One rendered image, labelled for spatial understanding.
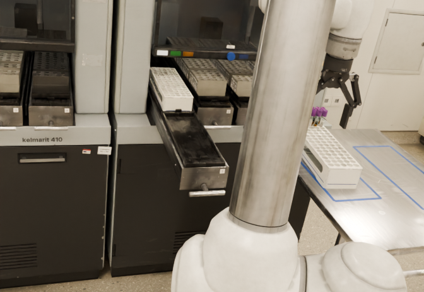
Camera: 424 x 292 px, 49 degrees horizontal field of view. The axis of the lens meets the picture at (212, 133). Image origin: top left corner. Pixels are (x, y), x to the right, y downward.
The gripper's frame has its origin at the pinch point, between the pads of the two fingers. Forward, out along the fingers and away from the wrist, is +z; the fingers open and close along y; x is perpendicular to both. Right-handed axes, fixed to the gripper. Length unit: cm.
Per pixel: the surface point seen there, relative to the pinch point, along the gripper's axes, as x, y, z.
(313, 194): -20.9, -8.7, 10.9
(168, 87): 38, -40, 7
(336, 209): -27.5, -5.5, 10.6
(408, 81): 172, 155, 42
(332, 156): -12.3, -1.3, 4.4
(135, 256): 33, -47, 77
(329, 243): 56, 53, 92
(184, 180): -6.9, -39.8, 15.9
